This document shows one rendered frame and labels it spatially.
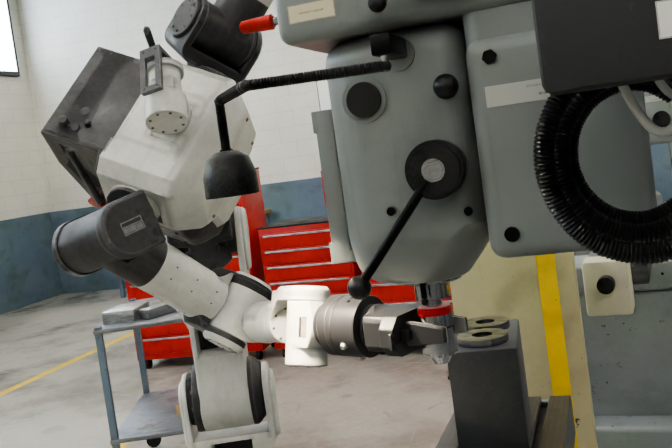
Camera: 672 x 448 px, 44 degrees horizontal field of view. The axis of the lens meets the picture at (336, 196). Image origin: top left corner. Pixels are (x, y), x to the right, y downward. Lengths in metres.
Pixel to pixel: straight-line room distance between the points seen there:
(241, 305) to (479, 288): 1.54
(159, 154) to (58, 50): 11.14
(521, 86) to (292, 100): 9.87
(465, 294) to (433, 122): 1.93
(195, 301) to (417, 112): 0.61
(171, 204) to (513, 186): 0.64
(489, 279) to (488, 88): 1.95
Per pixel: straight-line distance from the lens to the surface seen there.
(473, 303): 2.91
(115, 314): 4.12
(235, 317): 1.47
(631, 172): 0.97
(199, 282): 1.45
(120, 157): 1.43
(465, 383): 1.48
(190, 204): 1.42
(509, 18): 0.99
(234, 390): 1.77
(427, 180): 0.98
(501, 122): 0.98
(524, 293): 2.88
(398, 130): 1.02
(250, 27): 1.30
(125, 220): 1.36
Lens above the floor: 1.49
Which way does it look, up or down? 3 degrees down
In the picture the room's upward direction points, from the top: 8 degrees counter-clockwise
